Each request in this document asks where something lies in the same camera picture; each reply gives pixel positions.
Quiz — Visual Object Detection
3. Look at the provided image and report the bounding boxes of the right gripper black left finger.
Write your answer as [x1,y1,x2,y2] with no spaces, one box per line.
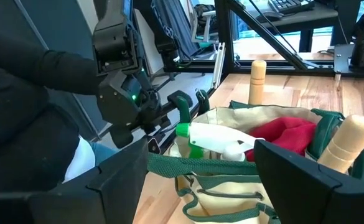
[0,138,150,224]

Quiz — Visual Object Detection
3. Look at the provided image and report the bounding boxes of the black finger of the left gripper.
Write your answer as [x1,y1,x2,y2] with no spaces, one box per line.
[131,90,194,128]

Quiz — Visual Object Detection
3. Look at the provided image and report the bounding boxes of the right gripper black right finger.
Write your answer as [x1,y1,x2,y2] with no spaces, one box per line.
[253,139,364,224]

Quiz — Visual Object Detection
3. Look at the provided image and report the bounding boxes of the narrow steel trowel wooden handle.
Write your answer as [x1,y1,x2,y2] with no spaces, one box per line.
[316,114,364,175]

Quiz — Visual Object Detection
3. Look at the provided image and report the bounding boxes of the cream green canvas gardening bag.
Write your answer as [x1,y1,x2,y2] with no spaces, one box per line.
[146,99,364,224]

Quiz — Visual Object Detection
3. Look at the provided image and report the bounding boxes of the green white spray bottle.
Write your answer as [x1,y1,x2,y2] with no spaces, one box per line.
[174,121,266,162]

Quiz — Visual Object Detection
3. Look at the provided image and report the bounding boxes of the red cloth gloves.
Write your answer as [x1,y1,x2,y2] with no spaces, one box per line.
[245,116,319,163]

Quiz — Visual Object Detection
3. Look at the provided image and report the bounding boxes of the white chair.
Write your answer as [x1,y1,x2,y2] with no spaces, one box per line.
[190,3,220,45]

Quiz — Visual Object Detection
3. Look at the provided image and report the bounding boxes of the black computer mouse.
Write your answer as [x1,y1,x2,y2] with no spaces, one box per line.
[264,11,284,23]

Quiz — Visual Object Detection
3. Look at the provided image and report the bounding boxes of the person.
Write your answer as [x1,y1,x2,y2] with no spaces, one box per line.
[0,27,110,193]

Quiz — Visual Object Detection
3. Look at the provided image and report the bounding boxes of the black keyboard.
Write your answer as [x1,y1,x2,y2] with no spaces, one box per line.
[268,0,315,16]

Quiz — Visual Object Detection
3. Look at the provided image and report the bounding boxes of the black desk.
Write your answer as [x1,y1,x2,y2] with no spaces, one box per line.
[256,0,362,54]

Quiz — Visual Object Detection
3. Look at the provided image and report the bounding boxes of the white bar on frame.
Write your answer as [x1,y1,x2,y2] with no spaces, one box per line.
[211,41,226,90]

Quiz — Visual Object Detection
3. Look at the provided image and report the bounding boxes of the black aluminium table frame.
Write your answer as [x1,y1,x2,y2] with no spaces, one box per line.
[156,0,364,153]

